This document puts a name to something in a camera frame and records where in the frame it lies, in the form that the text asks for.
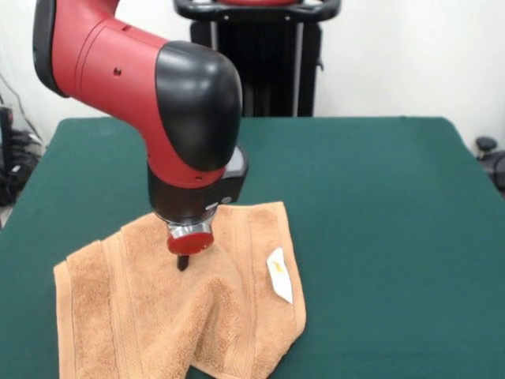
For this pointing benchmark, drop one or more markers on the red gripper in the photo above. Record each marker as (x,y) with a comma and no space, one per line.
(189,242)

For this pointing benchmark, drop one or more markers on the tan terry towel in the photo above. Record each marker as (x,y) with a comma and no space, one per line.
(138,308)

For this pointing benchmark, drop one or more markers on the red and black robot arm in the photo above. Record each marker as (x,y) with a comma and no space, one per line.
(138,79)

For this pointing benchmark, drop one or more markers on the dark green table cloth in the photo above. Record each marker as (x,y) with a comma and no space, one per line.
(375,197)

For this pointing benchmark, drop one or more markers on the black office chair part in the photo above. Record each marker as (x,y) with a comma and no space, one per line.
(493,162)

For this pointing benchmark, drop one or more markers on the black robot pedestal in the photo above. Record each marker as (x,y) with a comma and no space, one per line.
(276,59)

